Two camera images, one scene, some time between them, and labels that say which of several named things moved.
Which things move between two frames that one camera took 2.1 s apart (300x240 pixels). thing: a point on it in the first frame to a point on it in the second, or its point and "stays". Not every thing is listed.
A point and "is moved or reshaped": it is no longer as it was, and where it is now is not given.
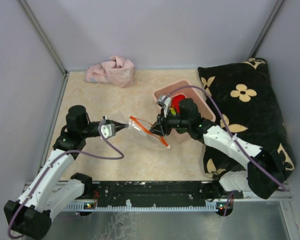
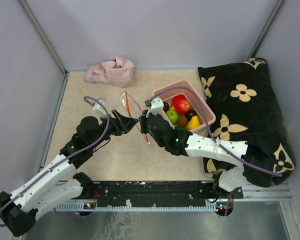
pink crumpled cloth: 117,71 stays
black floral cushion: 242,97 stays
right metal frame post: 256,47 stays
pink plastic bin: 183,88 stays
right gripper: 160,130 to 142,120
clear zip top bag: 143,127 is moved or reshaped
